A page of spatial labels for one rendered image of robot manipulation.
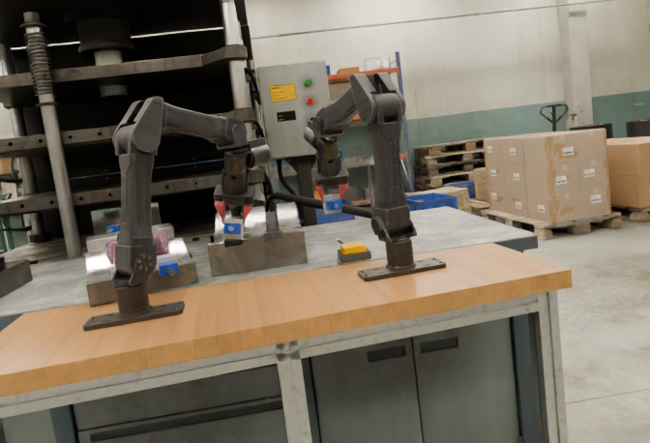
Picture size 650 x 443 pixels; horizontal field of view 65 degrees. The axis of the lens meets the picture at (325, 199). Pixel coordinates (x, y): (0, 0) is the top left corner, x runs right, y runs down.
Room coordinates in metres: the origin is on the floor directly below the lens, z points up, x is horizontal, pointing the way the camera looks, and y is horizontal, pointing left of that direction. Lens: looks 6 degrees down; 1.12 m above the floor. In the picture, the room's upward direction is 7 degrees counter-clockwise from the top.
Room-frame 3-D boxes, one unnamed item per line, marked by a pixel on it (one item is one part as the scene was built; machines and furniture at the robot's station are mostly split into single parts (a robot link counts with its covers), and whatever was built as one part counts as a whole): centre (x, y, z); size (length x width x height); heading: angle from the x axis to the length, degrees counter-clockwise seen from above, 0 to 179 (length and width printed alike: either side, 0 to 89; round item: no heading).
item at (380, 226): (1.18, -0.15, 0.90); 0.09 x 0.06 x 0.06; 117
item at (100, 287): (1.48, 0.57, 0.86); 0.50 x 0.26 x 0.11; 23
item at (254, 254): (1.60, 0.22, 0.87); 0.50 x 0.26 x 0.14; 6
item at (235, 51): (2.41, 0.89, 1.45); 1.29 x 0.82 x 0.19; 96
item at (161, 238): (1.48, 0.56, 0.90); 0.26 x 0.18 x 0.08; 23
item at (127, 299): (1.07, 0.43, 0.84); 0.20 x 0.07 x 0.08; 100
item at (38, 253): (2.41, 0.90, 0.76); 1.30 x 0.84 x 0.07; 96
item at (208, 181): (2.42, 0.89, 0.96); 1.29 x 0.83 x 0.18; 96
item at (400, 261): (1.17, -0.16, 0.84); 0.20 x 0.07 x 0.08; 100
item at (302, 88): (2.32, 0.08, 0.74); 0.31 x 0.22 x 1.47; 96
